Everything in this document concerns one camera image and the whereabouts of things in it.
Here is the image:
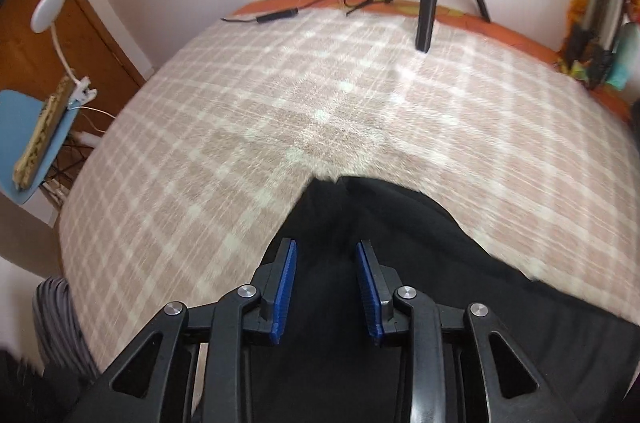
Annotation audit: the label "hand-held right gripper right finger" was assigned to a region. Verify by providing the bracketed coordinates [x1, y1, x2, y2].
[354, 240, 551, 423]

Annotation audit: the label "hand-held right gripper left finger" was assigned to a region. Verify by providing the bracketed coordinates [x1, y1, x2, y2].
[70, 238, 299, 423]

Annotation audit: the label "black pants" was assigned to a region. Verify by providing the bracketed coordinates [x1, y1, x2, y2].
[192, 176, 640, 423]

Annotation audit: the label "plaid blanket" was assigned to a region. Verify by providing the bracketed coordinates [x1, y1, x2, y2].
[55, 6, 640, 329]

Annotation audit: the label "person's grey striped clothing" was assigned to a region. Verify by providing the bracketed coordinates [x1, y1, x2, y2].
[32, 278, 98, 379]

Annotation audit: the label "orange bed sheet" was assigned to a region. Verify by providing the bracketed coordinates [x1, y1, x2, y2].
[232, 0, 631, 124]

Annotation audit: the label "blue chair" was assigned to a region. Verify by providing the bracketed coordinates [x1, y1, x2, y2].
[0, 89, 81, 206]

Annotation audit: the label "wooden door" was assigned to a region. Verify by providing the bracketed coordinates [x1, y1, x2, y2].
[0, 0, 146, 94]

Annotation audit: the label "teal bag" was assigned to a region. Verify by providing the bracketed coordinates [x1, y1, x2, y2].
[607, 23, 640, 91]

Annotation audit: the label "white clip lamp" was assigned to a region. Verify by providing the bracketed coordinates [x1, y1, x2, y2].
[31, 0, 96, 106]

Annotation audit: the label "white lamp cable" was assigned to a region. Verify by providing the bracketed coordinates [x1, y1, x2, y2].
[70, 106, 118, 139]

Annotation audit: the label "black inline cable switch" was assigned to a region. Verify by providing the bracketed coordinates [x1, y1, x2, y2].
[256, 7, 300, 23]

